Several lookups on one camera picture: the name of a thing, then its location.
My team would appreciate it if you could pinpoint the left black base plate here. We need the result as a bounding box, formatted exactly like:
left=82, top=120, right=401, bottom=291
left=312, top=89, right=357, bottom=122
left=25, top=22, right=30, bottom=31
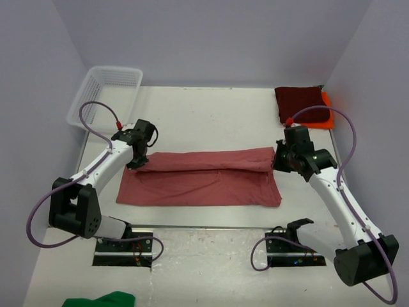
left=92, top=239, right=153, bottom=268

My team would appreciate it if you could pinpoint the folded orange shirt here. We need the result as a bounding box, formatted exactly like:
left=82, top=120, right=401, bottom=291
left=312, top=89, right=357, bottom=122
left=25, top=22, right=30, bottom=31
left=295, top=91, right=335, bottom=130

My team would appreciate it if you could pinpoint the folded dark red shirt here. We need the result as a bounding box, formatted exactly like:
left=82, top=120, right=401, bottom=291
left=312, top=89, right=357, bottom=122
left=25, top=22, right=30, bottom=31
left=274, top=86, right=330, bottom=124

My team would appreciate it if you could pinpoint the white plastic basket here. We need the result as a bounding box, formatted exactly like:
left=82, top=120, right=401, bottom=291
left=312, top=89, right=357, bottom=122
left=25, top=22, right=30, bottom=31
left=66, top=66, right=143, bottom=134

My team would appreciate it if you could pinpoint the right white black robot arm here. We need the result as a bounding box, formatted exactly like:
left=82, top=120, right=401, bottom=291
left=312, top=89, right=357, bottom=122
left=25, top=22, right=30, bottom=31
left=273, top=125, right=399, bottom=287

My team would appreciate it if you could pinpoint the green cloth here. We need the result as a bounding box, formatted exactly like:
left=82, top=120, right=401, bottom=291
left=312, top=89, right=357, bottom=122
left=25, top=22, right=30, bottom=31
left=62, top=291, right=136, bottom=307

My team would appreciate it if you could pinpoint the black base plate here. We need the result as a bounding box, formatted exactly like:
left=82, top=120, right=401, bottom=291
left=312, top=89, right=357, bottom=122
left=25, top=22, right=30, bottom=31
left=266, top=239, right=327, bottom=267
left=92, top=239, right=153, bottom=268

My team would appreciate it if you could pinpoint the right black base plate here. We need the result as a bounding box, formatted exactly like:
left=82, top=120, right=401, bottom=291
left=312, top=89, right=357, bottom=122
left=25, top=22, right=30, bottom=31
left=266, top=239, right=327, bottom=267

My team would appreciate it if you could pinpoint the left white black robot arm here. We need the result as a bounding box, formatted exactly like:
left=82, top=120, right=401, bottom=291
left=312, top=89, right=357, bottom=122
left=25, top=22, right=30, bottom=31
left=49, top=119, right=158, bottom=251

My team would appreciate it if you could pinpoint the pink t shirt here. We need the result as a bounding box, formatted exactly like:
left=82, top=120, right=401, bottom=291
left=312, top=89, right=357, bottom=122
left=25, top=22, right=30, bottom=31
left=116, top=147, right=282, bottom=207

